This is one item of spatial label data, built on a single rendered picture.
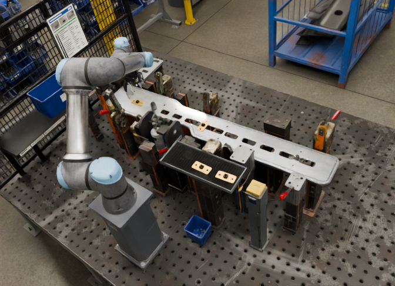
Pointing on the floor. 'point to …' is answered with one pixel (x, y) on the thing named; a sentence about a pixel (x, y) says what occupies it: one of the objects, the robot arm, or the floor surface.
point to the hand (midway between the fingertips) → (134, 91)
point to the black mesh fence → (57, 59)
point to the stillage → (329, 30)
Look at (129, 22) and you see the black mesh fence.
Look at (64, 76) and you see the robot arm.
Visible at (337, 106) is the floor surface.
